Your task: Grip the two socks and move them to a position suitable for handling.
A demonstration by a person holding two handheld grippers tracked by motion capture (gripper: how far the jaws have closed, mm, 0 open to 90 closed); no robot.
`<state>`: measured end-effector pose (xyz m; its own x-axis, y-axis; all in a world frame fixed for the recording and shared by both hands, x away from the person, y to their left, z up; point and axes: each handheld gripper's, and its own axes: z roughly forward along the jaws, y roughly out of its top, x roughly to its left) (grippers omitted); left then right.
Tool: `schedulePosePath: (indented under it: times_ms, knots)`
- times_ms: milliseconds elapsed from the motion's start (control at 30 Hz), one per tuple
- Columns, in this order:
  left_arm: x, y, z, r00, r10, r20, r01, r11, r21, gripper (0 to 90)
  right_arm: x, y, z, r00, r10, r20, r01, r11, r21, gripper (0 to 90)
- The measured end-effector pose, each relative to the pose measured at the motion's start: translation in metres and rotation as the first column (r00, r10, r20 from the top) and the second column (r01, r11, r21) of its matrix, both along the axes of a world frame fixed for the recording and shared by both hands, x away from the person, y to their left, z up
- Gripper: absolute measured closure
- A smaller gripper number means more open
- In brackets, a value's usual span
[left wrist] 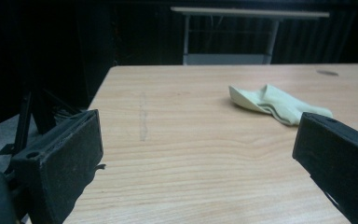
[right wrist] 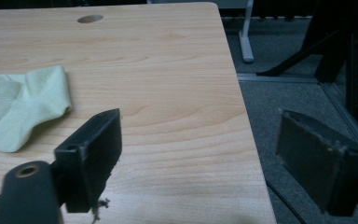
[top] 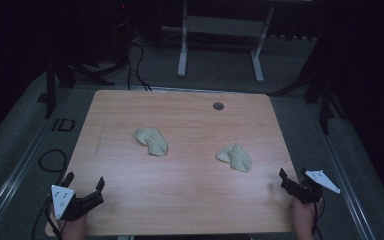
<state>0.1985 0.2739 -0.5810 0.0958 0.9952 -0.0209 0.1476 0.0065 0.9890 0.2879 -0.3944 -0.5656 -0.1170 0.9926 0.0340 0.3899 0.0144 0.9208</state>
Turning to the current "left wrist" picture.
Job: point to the black stand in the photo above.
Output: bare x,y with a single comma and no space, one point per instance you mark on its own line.
34,118

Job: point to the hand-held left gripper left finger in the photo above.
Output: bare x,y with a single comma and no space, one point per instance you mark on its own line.
65,161

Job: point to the white metal table frame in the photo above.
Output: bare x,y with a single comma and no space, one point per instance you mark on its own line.
230,34

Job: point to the dark curtain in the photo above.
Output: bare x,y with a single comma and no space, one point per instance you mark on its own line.
74,37

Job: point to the pale green cloth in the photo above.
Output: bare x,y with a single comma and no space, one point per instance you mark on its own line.
273,104

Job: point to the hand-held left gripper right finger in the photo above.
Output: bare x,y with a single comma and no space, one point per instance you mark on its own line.
338,149

